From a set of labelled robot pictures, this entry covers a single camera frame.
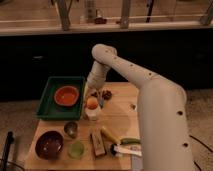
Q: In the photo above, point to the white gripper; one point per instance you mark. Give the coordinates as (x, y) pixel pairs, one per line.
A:
(97, 76)

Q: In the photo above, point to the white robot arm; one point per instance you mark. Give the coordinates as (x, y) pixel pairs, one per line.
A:
(160, 106)

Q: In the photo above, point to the white paper cup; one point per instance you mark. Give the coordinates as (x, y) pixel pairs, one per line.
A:
(93, 114)

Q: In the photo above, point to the small metal cup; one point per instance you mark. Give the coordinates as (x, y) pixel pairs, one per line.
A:
(71, 129)

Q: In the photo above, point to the dark purple toy fruit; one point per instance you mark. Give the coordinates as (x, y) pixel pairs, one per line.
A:
(106, 95)

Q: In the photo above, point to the orange bowl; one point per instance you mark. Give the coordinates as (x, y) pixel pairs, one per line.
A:
(66, 96)

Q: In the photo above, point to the green plastic tray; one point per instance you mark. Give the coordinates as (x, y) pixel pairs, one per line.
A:
(48, 110)

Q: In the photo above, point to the wooden block brush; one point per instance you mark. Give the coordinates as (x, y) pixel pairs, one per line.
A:
(97, 143)

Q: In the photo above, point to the dark purple bowl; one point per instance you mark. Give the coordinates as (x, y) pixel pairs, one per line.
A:
(49, 145)

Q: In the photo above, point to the white cloth napkin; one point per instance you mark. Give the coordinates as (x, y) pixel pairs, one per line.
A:
(136, 164)

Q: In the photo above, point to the black stand left edge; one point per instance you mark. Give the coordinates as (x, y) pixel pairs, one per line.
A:
(9, 140)

